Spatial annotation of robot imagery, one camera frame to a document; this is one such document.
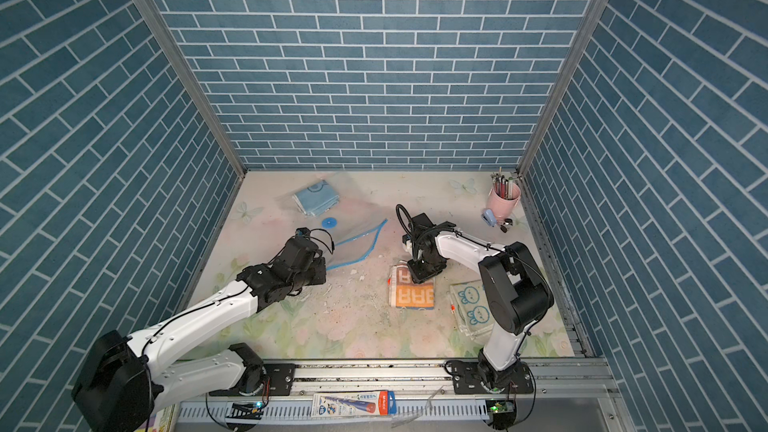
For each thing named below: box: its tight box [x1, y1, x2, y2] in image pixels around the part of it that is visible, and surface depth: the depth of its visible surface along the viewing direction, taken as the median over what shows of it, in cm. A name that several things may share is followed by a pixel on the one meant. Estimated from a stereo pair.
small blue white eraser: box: [482, 208, 497, 227], surface depth 107 cm
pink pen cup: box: [486, 167, 521, 220], surface depth 104 cm
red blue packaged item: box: [311, 390, 397, 417], surface depth 71 cm
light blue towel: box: [292, 180, 340, 217], surface depth 111 cm
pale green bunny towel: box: [450, 280, 495, 336], surface depth 86 cm
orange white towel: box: [386, 260, 435, 311], surface depth 88 cm
